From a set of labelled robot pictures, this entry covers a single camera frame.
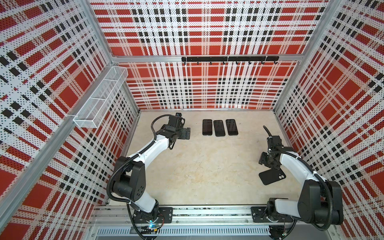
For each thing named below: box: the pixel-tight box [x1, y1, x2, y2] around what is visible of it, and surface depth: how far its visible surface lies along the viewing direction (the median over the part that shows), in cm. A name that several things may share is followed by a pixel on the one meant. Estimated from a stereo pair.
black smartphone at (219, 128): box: [213, 120, 226, 137], surface depth 113 cm
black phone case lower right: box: [258, 168, 287, 186], surface depth 88 cm
